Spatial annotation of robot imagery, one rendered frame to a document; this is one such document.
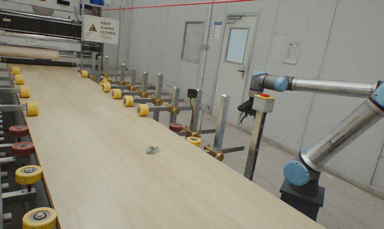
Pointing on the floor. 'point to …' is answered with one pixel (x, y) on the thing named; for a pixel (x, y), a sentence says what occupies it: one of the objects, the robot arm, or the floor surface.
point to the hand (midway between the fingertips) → (246, 126)
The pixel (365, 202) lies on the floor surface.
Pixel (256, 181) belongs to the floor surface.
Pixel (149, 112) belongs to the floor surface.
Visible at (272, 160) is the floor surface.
